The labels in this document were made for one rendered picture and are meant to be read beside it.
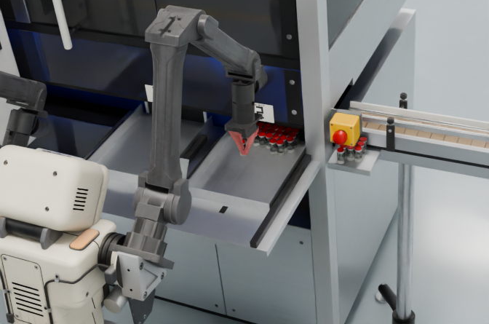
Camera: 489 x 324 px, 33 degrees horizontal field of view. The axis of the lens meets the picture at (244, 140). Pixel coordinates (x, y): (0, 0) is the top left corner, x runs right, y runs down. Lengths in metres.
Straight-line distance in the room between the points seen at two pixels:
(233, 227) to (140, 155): 0.46
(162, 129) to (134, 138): 0.94
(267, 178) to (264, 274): 0.56
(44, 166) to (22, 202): 0.09
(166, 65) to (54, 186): 0.33
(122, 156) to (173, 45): 0.98
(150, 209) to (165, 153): 0.12
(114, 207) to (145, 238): 0.67
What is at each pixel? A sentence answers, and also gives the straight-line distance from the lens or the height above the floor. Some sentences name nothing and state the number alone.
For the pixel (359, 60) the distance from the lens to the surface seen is 2.60.
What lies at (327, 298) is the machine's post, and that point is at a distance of 2.81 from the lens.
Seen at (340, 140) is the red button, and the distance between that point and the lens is 2.32.
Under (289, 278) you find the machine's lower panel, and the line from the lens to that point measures 2.82.
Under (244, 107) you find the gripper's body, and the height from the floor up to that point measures 1.21.
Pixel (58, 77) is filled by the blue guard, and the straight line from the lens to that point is 2.77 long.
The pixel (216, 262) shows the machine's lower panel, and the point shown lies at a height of 0.35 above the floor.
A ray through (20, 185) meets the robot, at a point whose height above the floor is 1.34.
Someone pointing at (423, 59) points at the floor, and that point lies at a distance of 4.67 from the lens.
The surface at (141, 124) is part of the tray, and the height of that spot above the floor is 0.88.
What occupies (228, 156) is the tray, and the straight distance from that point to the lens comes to 2.49.
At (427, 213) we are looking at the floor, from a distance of 3.61.
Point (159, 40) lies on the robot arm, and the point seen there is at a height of 1.58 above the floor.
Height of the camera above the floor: 2.35
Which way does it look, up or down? 35 degrees down
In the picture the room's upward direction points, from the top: 7 degrees counter-clockwise
